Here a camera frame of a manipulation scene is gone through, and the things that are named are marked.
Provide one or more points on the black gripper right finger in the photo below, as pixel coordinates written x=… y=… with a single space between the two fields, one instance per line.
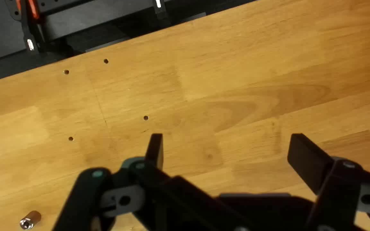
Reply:
x=344 y=193

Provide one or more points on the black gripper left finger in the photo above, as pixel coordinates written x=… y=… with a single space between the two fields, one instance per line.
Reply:
x=151 y=188

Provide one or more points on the small silver metal cylinder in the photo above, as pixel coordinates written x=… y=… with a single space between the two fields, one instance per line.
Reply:
x=31 y=220

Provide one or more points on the black clamp with white tip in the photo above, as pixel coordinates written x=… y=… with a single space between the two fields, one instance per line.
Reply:
x=161 y=8

